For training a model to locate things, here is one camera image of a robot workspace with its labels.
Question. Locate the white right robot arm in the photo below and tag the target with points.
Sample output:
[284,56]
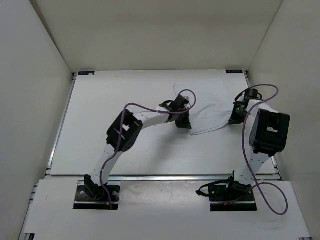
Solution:
[268,136]

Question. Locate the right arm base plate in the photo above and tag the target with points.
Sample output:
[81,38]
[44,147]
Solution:
[222,199]

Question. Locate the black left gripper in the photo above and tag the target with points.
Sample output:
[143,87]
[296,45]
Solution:
[184,124]

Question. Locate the white skirt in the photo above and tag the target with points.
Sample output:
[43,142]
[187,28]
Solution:
[213,104]

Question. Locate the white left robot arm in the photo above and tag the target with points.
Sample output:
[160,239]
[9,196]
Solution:
[123,134]

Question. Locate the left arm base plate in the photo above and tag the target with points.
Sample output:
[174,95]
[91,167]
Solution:
[83,200]

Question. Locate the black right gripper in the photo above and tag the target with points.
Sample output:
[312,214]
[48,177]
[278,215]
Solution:
[233,119]

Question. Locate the blue table label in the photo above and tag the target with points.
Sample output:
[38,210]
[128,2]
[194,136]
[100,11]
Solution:
[234,71]
[86,73]

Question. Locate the right blue table label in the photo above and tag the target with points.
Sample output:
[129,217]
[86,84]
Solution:
[234,71]

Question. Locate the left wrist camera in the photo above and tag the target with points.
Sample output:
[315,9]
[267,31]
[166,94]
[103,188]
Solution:
[186,99]

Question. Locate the left blue table label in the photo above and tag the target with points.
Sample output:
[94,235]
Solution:
[86,73]

